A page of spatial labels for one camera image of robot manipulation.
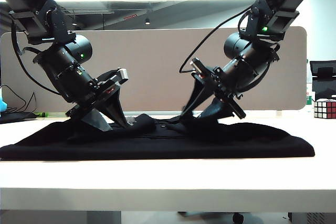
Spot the beige desk partition panel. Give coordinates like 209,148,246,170
0,26,307,112

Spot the black office chair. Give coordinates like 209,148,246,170
309,60,336,101

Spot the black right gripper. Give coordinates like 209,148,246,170
180,66,247,122

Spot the thin black desk cable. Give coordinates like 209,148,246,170
0,84,37,113

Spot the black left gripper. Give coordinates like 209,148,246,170
65,70,129,133

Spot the Rubik's cube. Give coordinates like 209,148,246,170
313,99,336,120

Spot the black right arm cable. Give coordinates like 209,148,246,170
179,7,254,74

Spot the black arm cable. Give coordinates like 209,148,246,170
179,7,254,74
9,14,64,96

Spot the black mouse pad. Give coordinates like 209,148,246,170
0,112,37,124

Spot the grey desk leg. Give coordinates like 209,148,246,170
86,210,122,224

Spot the green strip under partition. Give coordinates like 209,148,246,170
35,112,69,119

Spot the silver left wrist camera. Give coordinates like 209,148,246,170
115,68,129,83

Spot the black chair base with caster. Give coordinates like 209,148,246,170
177,211,245,224

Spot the black polo shirt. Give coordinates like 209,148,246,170
0,113,315,161

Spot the dark right wrist camera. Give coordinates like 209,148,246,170
189,57,211,78

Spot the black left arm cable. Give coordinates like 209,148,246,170
9,14,64,96

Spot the grey ventilated box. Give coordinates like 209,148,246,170
287,212,336,224

